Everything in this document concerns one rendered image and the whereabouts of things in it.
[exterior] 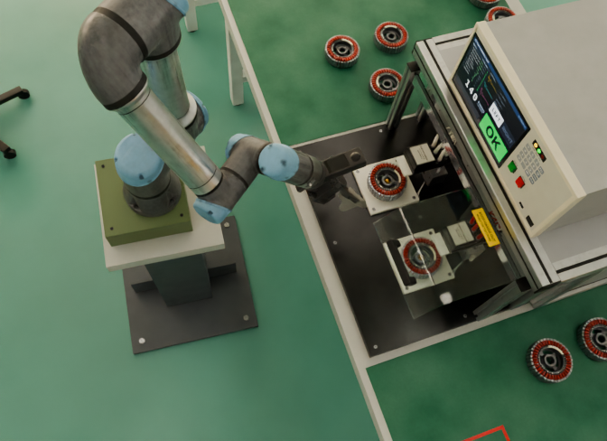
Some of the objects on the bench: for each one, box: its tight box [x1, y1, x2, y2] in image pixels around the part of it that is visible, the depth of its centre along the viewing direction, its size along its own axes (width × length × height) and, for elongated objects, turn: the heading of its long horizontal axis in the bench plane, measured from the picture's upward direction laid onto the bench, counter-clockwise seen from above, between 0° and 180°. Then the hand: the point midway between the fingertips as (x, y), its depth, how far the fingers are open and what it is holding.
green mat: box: [227, 0, 510, 146], centre depth 194 cm, size 94×61×1 cm, turn 107°
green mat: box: [366, 284, 607, 441], centre depth 147 cm, size 94×61×1 cm, turn 107°
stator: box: [526, 338, 573, 384], centre depth 151 cm, size 11×11×4 cm
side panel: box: [530, 269, 607, 309], centre depth 147 cm, size 28×3×32 cm, turn 107°
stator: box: [367, 162, 407, 202], centre depth 166 cm, size 11×11×4 cm
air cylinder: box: [421, 166, 448, 186], centre depth 169 cm, size 5×8×6 cm
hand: (356, 182), depth 150 cm, fingers open, 13 cm apart
